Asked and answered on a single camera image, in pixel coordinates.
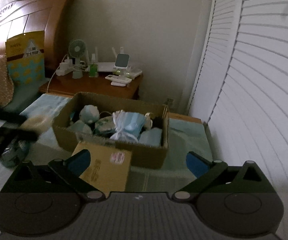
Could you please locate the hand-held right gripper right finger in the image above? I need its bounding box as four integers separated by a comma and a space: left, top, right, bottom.
171, 151, 270, 202

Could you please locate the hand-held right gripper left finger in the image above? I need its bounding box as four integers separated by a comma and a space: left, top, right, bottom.
6, 149, 107, 203

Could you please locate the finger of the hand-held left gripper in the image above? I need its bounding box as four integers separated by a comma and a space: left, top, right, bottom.
0, 109, 27, 123
0, 126, 40, 142

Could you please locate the light blue cloth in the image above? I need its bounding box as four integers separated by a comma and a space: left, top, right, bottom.
139, 127, 163, 147
67, 120, 93, 135

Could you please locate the floral drawstring pouch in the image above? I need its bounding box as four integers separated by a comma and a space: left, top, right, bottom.
94, 117, 116, 137

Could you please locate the blue white plush toy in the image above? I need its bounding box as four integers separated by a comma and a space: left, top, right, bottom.
79, 105, 100, 124

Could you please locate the cardboard box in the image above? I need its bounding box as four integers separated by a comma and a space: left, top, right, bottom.
52, 92, 170, 170

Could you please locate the blue face mask pack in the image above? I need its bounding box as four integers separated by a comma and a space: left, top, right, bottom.
109, 109, 147, 143

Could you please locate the white rabbit plush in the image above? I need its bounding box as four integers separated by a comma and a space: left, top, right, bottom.
144, 112, 156, 129

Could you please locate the clear jar white lid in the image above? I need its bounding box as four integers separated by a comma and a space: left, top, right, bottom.
0, 140, 31, 168

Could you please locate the gold carton box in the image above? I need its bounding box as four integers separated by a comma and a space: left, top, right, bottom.
72, 140, 132, 193

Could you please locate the yellow blue printed package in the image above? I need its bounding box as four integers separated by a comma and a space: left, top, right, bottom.
5, 30, 46, 87

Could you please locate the white power strip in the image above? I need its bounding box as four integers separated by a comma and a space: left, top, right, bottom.
56, 57, 74, 76

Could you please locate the wooden bedside table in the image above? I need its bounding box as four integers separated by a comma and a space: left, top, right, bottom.
39, 74, 144, 102

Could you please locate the green spray bottle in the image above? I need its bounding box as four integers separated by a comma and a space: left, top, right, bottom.
89, 54, 99, 78

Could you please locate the green mini fan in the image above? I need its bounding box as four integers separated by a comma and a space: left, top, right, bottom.
69, 39, 87, 79

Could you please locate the white router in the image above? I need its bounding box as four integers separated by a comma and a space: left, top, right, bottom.
85, 46, 124, 73

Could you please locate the white louvered door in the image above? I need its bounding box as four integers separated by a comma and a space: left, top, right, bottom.
206, 0, 288, 240
186, 0, 245, 125

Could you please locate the white charging dock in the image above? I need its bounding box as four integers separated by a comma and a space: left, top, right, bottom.
124, 69, 143, 78

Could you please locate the wooden headboard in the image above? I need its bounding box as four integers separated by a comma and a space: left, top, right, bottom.
0, 0, 76, 80

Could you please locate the small screen device on stand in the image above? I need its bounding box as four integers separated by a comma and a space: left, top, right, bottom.
115, 53, 131, 75

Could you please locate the white power cable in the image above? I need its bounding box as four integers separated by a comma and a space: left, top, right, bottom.
47, 55, 67, 93

